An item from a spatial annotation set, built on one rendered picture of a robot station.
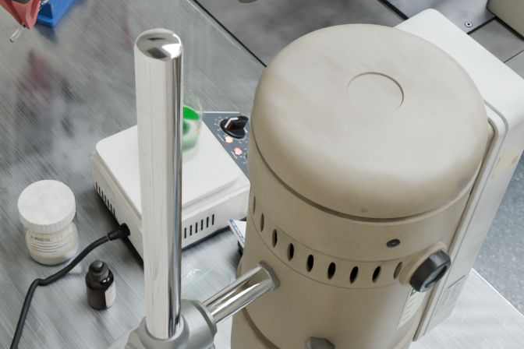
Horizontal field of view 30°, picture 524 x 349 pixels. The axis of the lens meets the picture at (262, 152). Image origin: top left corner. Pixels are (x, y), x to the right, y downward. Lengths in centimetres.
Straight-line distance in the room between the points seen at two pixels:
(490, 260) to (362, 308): 162
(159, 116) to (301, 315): 19
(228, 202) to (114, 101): 25
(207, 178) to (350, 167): 66
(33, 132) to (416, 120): 85
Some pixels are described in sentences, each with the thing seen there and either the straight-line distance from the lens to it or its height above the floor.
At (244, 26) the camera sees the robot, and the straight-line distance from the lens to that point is 189.
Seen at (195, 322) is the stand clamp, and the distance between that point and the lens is 44.
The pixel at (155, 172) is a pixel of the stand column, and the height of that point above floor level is 141.
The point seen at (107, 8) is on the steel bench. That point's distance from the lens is 135.
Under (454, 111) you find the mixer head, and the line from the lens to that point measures 42.
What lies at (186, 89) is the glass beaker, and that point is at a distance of 104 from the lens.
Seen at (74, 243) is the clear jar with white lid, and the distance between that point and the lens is 108.
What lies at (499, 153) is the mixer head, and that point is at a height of 133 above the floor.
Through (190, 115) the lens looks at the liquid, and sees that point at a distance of 105.
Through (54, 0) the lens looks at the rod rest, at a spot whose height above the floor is 76.
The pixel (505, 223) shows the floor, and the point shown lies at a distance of 214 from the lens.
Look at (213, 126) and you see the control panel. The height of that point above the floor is 81.
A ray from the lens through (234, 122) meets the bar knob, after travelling 112.
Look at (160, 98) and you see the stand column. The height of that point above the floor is 144.
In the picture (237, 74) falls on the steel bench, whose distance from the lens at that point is 127.
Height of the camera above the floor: 167
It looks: 51 degrees down
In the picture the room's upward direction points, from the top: 6 degrees clockwise
